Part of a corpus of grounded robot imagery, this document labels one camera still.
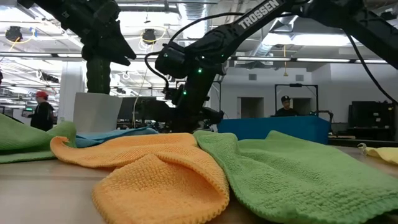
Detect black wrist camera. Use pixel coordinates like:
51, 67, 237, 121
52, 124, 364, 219
162, 85, 185, 102
92, 0, 121, 26

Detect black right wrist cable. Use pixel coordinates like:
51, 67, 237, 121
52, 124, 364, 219
144, 11, 246, 91

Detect orange microfiber towel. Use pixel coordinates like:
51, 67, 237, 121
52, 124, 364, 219
49, 132, 230, 224

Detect black storage cabinet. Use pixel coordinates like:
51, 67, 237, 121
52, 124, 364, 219
347, 100, 397, 141

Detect green cactus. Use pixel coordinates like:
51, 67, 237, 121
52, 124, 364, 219
86, 57, 112, 95

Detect blue microfiber towel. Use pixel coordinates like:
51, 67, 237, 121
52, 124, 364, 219
74, 126, 159, 149

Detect black background monitor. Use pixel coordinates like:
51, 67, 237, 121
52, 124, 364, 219
117, 96, 157, 121

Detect yellow microfiber towel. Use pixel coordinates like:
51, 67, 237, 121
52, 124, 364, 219
357, 142, 398, 166

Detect white plant pot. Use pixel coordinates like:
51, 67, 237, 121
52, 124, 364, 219
73, 92, 123, 135

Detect large ceiling light panel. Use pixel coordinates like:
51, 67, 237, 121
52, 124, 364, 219
262, 32, 363, 48

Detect person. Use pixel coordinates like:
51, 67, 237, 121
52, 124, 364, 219
274, 95, 300, 118
27, 90, 55, 132

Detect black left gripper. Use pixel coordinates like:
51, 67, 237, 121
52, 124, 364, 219
60, 6, 137, 67

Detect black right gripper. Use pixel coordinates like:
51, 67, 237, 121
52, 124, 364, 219
169, 73, 225, 134

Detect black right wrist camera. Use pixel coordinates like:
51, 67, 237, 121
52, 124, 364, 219
162, 85, 185, 102

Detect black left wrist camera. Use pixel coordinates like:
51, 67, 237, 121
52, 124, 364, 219
92, 0, 121, 26

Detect long ceiling strip light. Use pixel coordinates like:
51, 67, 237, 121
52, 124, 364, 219
236, 57, 292, 62
0, 52, 52, 58
296, 58, 351, 63
354, 59, 389, 65

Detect black round ceiling device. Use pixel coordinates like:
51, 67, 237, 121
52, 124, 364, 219
5, 26, 24, 42
142, 28, 157, 45

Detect silver spiral ceiling duct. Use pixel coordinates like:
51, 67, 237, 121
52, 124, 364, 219
182, 2, 210, 40
257, 17, 299, 57

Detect yellow hanging ceiling cord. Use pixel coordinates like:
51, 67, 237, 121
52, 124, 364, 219
282, 45, 289, 78

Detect black aluminium table frame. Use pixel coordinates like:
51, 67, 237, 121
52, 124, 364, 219
328, 138, 398, 149

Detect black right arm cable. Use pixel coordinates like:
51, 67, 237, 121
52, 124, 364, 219
343, 29, 398, 105

